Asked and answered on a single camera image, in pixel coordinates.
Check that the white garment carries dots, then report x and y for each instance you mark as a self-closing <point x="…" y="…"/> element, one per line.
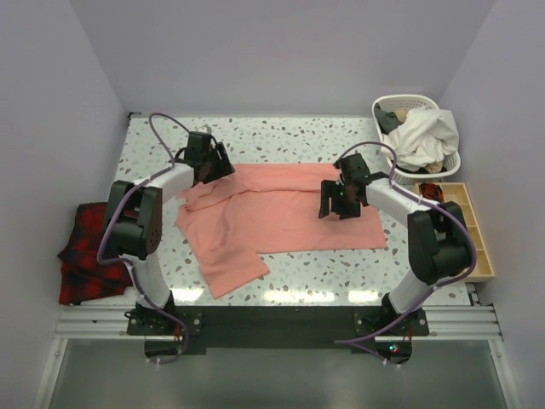
<point x="421" y="136"/>

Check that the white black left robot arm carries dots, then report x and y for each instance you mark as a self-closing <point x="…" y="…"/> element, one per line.
<point x="133" y="223"/>

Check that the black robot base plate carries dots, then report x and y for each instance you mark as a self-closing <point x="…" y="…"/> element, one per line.
<point x="248" y="327"/>

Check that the white perforated laundry basket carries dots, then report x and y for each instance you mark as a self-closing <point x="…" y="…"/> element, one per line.
<point x="425" y="146"/>

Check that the wooden compartment tray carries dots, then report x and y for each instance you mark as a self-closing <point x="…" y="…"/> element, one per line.
<point x="457" y="192"/>

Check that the red black plaid shirt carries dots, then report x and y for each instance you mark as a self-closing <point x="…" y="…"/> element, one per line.
<point x="82" y="277"/>

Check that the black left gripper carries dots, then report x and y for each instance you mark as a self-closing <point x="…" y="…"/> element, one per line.
<point x="224" y="168"/>

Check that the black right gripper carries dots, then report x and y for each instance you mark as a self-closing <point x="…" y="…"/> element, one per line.
<point x="329" y="189"/>

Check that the red patterned rolled item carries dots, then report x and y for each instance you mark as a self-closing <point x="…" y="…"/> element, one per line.
<point x="431" y="191"/>

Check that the pink t shirt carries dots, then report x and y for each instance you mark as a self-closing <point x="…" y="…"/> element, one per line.
<point x="266" y="209"/>

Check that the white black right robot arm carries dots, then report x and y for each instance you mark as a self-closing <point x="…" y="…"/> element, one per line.
<point x="440" y="248"/>

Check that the dark grey garment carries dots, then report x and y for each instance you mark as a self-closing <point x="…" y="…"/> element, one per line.
<point x="387" y="121"/>

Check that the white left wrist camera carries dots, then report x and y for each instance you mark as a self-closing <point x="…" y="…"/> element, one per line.
<point x="206" y="129"/>

